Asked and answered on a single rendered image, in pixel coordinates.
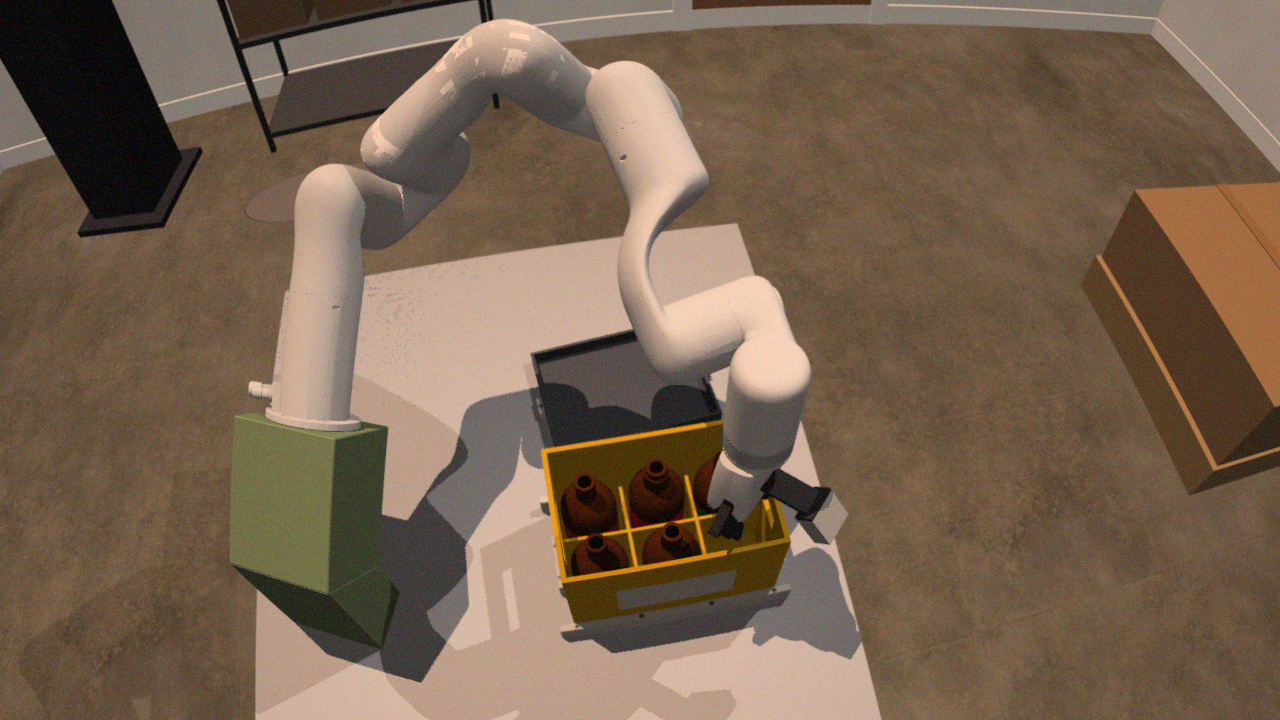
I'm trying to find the yellow divided crate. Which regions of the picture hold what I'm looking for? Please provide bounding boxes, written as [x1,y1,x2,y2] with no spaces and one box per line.
[541,420,791,623]

